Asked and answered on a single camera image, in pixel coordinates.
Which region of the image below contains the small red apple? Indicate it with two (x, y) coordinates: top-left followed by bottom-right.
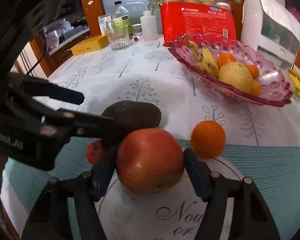
(86, 140), (107, 165)

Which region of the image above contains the large red apple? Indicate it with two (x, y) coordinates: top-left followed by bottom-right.
(116, 128), (184, 195)

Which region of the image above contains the small mandarin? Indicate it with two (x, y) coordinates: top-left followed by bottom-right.
(250, 80), (261, 96)
(246, 64), (259, 79)

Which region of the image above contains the spotted yellow banana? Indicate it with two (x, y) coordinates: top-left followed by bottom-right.
(182, 34), (219, 78)

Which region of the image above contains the dark avocado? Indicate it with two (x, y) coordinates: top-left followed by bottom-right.
(102, 100), (161, 130)

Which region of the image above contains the yellow flat box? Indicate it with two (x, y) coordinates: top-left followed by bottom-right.
(71, 34), (109, 56)

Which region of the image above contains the teal printed placemat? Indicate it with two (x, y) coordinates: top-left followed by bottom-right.
(1, 138), (300, 239)

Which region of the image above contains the small white blue carton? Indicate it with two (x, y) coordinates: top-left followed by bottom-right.
(98, 14), (111, 35)

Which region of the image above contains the clear drinking glass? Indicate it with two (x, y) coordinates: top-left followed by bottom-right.
(106, 20), (129, 51)

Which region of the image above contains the green label plastic bottle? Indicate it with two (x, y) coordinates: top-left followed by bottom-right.
(112, 1), (133, 39)

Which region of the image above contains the pink glass fruit bowl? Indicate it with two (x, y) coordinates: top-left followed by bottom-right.
(166, 34), (293, 107)

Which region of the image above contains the white plastic bottle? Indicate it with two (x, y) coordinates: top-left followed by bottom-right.
(140, 10), (158, 41)

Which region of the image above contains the red drink multipack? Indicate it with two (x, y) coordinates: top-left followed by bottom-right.
(160, 0), (237, 47)

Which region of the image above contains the white appliance with cloth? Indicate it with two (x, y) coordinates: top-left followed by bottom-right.
(241, 0), (300, 69)

